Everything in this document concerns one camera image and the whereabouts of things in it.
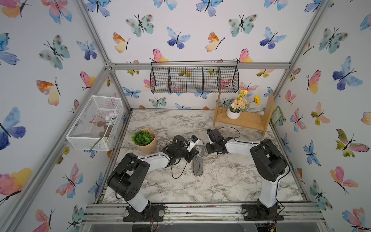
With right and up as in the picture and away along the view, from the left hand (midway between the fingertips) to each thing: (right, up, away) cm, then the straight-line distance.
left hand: (198, 150), depth 89 cm
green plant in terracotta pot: (-33, +7, +1) cm, 34 cm away
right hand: (+8, +2, +9) cm, 13 cm away
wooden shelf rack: (+43, +19, +16) cm, 50 cm away
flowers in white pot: (+25, +25, +10) cm, 37 cm away
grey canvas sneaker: (0, -6, 0) cm, 6 cm away
